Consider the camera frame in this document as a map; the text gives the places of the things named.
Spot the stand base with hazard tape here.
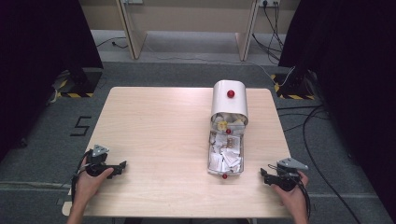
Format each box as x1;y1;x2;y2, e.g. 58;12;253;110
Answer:
270;72;316;101
49;68;104;99

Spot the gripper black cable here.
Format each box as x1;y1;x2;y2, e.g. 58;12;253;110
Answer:
268;163;312;220
70;150;94;204

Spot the black curtain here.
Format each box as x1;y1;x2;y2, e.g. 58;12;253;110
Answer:
0;0;105;162
277;0;396;216

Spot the long black floor cable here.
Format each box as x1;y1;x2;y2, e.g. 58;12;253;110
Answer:
276;104;362;224

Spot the light wooden desk frame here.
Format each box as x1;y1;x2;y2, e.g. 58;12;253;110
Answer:
78;0;301;63

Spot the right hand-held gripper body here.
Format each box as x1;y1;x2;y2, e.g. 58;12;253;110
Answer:
272;157;310;192

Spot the pile of paper scraps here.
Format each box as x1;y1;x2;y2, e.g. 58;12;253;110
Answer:
209;113;248;174

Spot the person's right hand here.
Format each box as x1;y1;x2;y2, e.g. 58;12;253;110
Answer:
273;171;310;217

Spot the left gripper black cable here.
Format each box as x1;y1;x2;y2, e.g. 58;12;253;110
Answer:
70;150;94;204

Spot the white bin with red knob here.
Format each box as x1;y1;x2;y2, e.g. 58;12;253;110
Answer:
210;79;249;127

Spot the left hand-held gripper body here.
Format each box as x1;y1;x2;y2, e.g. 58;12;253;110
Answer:
85;144;110;178

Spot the white floor cable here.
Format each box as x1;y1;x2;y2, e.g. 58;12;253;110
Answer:
146;43;296;88

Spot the clear tray of items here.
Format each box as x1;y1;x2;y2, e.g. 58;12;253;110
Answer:
207;125;246;180

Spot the bundle of black hanging cables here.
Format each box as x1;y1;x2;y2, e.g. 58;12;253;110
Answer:
251;0;285;63

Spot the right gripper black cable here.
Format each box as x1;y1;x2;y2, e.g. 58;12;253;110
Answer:
268;163;312;220

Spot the person's left hand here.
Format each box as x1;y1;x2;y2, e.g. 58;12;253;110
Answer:
74;167;115;203

